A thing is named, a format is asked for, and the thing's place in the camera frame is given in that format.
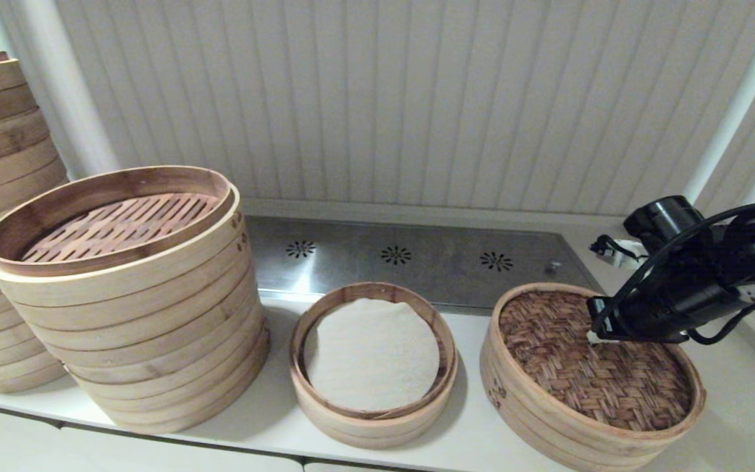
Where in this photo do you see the woven bamboo steamer lid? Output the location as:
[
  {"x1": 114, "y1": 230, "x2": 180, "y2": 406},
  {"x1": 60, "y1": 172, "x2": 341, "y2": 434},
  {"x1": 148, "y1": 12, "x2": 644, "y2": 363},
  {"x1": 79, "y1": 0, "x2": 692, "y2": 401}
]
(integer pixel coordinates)
[{"x1": 490, "y1": 282, "x2": 706, "y2": 453}]

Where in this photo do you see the large bamboo steamer basket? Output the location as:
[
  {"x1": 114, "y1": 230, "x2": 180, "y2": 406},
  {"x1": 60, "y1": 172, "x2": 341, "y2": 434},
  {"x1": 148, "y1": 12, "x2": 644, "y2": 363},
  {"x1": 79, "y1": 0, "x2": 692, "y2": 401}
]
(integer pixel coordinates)
[{"x1": 479, "y1": 341, "x2": 696, "y2": 472}]

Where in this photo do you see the white steamer liner cloth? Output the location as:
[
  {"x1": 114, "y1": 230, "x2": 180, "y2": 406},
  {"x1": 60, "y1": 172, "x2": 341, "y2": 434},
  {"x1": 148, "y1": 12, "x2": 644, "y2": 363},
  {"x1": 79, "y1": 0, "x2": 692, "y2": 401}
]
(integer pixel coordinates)
[{"x1": 303, "y1": 298, "x2": 440, "y2": 412}]

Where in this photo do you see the small bamboo steamer basket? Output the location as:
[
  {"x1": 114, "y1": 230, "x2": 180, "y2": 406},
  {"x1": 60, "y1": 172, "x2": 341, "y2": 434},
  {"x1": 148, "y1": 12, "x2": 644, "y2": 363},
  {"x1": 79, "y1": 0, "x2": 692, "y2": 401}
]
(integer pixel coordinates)
[{"x1": 289, "y1": 282, "x2": 458, "y2": 450}]

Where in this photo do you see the front bamboo steamer stack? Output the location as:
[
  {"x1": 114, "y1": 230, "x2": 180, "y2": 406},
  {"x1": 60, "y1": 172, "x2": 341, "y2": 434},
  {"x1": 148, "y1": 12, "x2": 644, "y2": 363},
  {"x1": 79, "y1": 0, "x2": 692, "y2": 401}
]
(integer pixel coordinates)
[{"x1": 0, "y1": 165, "x2": 271, "y2": 435}]

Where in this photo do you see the stainless steel vent plate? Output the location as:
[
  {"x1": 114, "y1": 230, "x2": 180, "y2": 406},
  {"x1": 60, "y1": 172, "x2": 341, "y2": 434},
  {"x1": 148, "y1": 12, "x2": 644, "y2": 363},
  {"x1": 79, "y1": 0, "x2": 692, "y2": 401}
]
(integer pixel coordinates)
[{"x1": 244, "y1": 216, "x2": 604, "y2": 315}]

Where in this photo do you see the white cabinet door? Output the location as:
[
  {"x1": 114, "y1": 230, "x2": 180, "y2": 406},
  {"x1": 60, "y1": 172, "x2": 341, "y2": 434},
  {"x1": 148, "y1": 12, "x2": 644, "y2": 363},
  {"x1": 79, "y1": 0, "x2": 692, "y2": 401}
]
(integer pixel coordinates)
[
  {"x1": 303, "y1": 461, "x2": 431, "y2": 472},
  {"x1": 0, "y1": 401, "x2": 64, "y2": 472}
]

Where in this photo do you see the thick white pole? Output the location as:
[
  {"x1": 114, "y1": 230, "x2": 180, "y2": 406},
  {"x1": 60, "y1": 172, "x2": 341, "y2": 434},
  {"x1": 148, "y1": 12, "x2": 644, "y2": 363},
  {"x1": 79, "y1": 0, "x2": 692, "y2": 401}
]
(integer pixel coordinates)
[{"x1": 20, "y1": 0, "x2": 121, "y2": 179}]

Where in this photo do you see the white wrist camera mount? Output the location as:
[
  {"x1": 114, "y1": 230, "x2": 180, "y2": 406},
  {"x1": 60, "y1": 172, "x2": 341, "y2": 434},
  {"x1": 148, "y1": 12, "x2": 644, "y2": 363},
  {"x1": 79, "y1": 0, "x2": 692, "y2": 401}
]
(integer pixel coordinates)
[{"x1": 589, "y1": 235, "x2": 644, "y2": 271}]

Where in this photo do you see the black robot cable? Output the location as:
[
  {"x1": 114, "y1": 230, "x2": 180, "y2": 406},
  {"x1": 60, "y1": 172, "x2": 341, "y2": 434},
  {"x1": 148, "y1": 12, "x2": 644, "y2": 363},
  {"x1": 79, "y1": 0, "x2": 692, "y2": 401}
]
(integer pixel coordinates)
[{"x1": 589, "y1": 200, "x2": 755, "y2": 346}]

